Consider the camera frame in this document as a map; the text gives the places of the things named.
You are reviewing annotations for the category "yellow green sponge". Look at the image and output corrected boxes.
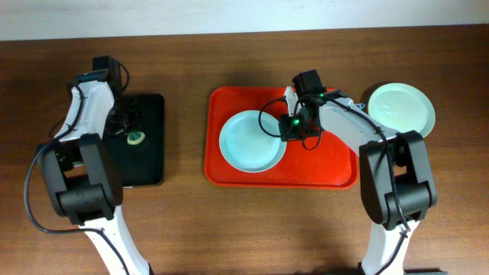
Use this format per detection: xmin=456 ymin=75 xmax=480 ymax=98
xmin=127 ymin=131 xmax=146 ymax=146

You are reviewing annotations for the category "light blue plate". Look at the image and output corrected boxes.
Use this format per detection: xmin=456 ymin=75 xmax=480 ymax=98
xmin=219 ymin=110 xmax=287 ymax=173

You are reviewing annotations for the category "light green plate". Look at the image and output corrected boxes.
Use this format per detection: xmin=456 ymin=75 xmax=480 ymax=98
xmin=367 ymin=82 xmax=436 ymax=137

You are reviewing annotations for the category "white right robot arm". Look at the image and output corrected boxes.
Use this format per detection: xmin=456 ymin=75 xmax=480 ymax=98
xmin=279 ymin=70 xmax=438 ymax=274

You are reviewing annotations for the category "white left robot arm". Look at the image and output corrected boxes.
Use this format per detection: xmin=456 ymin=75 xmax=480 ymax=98
xmin=28 ymin=56 xmax=153 ymax=274

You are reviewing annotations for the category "black tray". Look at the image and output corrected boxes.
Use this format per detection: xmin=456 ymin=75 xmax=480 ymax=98
xmin=102 ymin=94 xmax=165 ymax=188

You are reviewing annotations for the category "red plastic tray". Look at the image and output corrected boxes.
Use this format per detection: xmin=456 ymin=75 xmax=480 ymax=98
xmin=204 ymin=86 xmax=358 ymax=189

